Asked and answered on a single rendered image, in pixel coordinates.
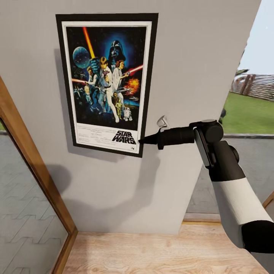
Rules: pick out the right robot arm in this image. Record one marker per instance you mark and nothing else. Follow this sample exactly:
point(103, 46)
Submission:
point(243, 217)

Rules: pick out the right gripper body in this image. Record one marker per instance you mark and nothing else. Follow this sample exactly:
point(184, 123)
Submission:
point(168, 137)

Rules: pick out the door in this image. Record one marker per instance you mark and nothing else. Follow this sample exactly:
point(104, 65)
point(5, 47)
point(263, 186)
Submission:
point(37, 232)

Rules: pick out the fixed window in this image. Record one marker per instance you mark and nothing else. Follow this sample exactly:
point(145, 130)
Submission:
point(247, 119)

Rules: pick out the poster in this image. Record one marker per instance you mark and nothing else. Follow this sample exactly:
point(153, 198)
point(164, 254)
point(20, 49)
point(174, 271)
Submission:
point(107, 63)

